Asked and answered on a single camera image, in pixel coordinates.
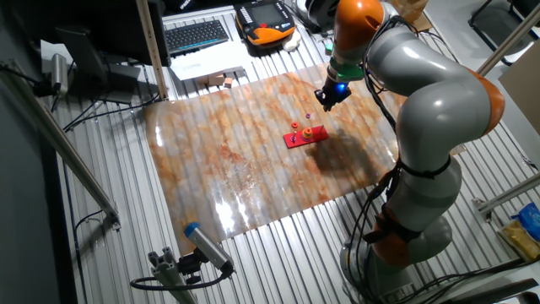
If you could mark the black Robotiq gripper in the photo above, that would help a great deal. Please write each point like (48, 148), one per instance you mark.
(331, 93)

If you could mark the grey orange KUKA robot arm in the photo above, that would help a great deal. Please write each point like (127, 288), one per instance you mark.
(439, 105)

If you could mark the red Hanoi base with pegs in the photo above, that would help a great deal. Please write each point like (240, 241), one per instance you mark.
(295, 142)

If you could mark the small wooden block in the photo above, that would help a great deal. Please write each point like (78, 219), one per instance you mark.
(228, 82)

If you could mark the white crumpled cloth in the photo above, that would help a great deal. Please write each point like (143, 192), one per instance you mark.
(292, 41)

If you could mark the black filament spool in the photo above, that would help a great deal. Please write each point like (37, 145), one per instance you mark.
(316, 14)

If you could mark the orange grey teach pendant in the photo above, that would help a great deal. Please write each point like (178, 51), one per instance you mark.
(266, 21)

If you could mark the orange white marble pattern mat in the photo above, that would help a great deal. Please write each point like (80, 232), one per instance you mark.
(232, 169)

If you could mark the brown cardboard box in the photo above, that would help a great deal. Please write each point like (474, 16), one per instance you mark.
(411, 10)

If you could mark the white paper sheet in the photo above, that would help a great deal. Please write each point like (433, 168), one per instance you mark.
(211, 59)

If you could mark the black keyboard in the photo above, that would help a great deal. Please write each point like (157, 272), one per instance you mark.
(196, 37)

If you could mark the black chair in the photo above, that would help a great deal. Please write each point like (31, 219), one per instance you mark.
(489, 25)

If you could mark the brown board panel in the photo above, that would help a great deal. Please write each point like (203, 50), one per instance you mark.
(523, 84)

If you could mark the blue plastic bag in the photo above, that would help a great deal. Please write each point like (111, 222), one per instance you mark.
(529, 219)

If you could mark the short aluminium profile stand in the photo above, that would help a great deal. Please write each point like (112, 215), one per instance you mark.
(169, 274)

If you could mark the yellow plastic bag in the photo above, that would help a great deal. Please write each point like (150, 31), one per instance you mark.
(521, 240)

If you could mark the black computer monitor with stand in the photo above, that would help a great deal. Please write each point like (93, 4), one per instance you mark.
(105, 29)

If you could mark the black bar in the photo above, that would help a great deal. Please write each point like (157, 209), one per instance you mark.
(489, 292)

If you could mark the long aluminium profile beam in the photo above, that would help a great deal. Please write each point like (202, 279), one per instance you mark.
(59, 139)

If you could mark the green camera mount flange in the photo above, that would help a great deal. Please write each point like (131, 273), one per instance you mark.
(343, 69)

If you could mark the wooden upright post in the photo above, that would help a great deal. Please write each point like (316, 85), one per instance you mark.
(152, 50)

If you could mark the silver camera with blue cap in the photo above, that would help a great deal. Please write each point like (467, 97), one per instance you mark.
(208, 247)

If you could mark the slanted aluminium post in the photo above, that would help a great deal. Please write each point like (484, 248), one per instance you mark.
(506, 44)

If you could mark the aluminium beam with bracket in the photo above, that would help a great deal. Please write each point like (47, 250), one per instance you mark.
(506, 196)

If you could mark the silver camera on black mount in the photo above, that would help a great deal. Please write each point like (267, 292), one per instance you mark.
(59, 72)

